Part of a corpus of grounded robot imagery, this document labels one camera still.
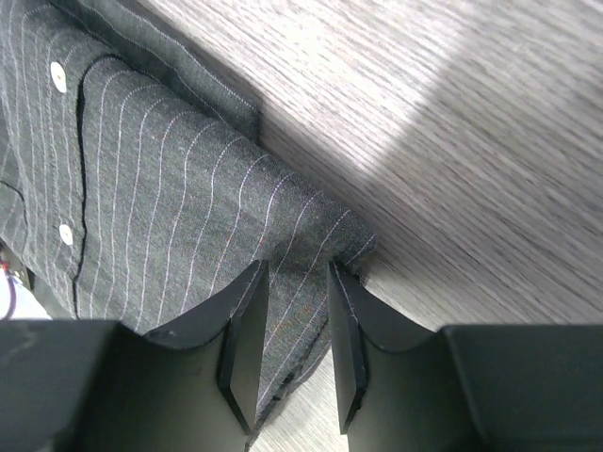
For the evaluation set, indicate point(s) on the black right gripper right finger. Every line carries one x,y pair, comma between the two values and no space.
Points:
402,387

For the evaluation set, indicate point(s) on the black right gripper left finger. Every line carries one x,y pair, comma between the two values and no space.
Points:
95,385

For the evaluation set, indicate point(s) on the dark pinstriped long sleeve shirt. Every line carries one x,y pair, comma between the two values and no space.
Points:
133,187

